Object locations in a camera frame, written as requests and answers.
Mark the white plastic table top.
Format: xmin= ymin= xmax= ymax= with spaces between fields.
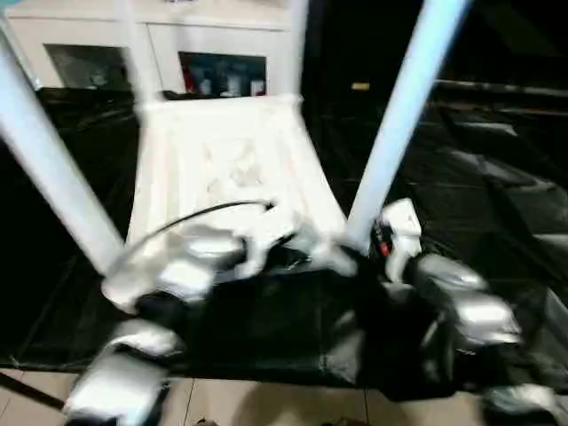
xmin=99 ymin=92 xmax=361 ymax=313

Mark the white plastic table leg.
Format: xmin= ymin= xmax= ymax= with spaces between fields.
xmin=343 ymin=0 xmax=471 ymax=251
xmin=0 ymin=28 xmax=127 ymax=278
xmin=114 ymin=0 xmax=162 ymax=109
xmin=280 ymin=0 xmax=312 ymax=100

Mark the black mat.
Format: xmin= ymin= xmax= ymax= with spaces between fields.
xmin=0 ymin=82 xmax=568 ymax=400

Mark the black metal bar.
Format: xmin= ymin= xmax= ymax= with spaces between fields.
xmin=433 ymin=78 xmax=568 ymax=100

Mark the white cabinet with glass doors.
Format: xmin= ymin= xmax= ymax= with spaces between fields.
xmin=0 ymin=0 xmax=296 ymax=100

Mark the black metal stand leg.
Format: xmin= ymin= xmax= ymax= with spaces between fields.
xmin=0 ymin=369 xmax=68 ymax=413

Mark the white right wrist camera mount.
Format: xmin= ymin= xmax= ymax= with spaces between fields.
xmin=375 ymin=196 xmax=425 ymax=281

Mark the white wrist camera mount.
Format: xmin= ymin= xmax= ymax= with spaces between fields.
xmin=238 ymin=204 xmax=300 ymax=278
xmin=375 ymin=196 xmax=425 ymax=281

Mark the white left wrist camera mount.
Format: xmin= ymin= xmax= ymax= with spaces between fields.
xmin=238 ymin=204 xmax=300 ymax=278

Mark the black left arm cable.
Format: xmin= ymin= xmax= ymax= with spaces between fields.
xmin=122 ymin=199 xmax=278 ymax=269

